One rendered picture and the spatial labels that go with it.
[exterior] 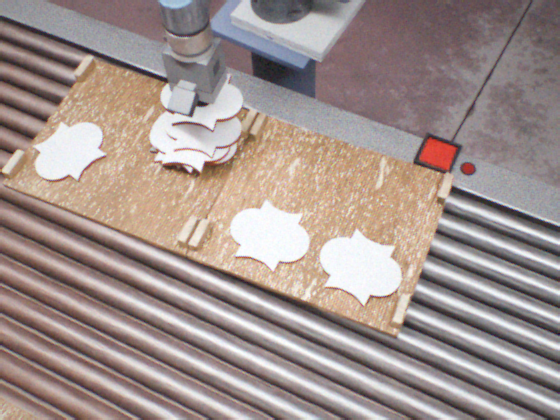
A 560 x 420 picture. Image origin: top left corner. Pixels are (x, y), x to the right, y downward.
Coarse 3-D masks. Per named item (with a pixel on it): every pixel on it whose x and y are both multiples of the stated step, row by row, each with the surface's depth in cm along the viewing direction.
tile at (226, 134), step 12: (168, 120) 138; (168, 132) 136; (180, 132) 136; (192, 132) 136; (204, 132) 136; (216, 132) 136; (228, 132) 136; (240, 132) 136; (180, 144) 135; (192, 144) 135; (204, 144) 135; (216, 144) 135; (228, 144) 135
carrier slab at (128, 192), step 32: (96, 64) 155; (96, 96) 150; (128, 96) 150; (160, 96) 149; (128, 128) 145; (32, 160) 142; (128, 160) 141; (32, 192) 138; (64, 192) 138; (96, 192) 138; (128, 192) 138; (160, 192) 137; (192, 192) 137; (128, 224) 134; (160, 224) 134
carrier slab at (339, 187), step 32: (288, 128) 144; (256, 160) 140; (288, 160) 140; (320, 160) 140; (352, 160) 140; (384, 160) 139; (224, 192) 137; (256, 192) 137; (288, 192) 136; (320, 192) 136; (352, 192) 136; (384, 192) 136; (416, 192) 135; (224, 224) 133; (320, 224) 133; (352, 224) 132; (384, 224) 132; (416, 224) 132; (192, 256) 130; (224, 256) 130; (416, 256) 129; (288, 288) 126; (320, 288) 126; (352, 320) 124; (384, 320) 123
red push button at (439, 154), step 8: (432, 144) 142; (440, 144) 142; (448, 144) 142; (424, 152) 141; (432, 152) 141; (440, 152) 141; (448, 152) 141; (424, 160) 140; (432, 160) 140; (440, 160) 140; (448, 160) 140; (448, 168) 139
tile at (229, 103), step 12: (168, 84) 131; (228, 84) 130; (168, 96) 129; (228, 96) 129; (240, 96) 129; (204, 108) 128; (216, 108) 128; (228, 108) 128; (240, 108) 128; (180, 120) 127; (192, 120) 126; (204, 120) 126; (216, 120) 127; (228, 120) 127
